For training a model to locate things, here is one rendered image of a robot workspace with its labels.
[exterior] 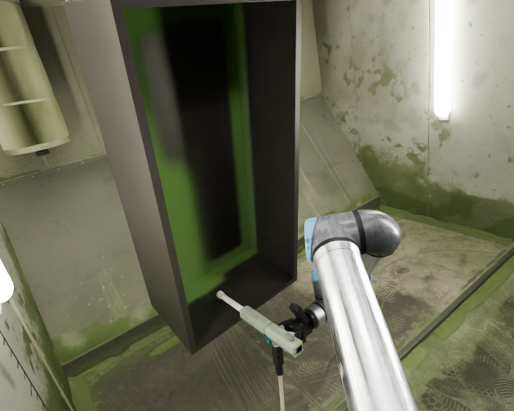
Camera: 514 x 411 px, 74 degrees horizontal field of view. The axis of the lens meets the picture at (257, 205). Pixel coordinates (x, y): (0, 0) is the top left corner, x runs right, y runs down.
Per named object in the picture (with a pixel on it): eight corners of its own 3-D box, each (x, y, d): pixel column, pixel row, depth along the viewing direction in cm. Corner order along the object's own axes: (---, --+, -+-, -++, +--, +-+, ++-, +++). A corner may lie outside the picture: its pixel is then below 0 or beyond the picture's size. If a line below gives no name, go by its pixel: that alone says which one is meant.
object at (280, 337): (307, 387, 122) (303, 337, 115) (298, 395, 120) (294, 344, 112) (229, 326, 159) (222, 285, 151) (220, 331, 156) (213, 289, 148)
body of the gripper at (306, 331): (296, 350, 129) (316, 333, 136) (295, 331, 126) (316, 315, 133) (282, 339, 134) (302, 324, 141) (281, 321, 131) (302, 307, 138)
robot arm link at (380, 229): (404, 195, 85) (365, 262, 146) (354, 203, 86) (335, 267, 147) (418, 238, 80) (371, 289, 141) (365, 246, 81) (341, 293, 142)
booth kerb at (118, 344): (71, 382, 187) (61, 365, 182) (70, 381, 188) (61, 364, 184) (380, 208, 314) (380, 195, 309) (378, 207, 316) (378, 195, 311)
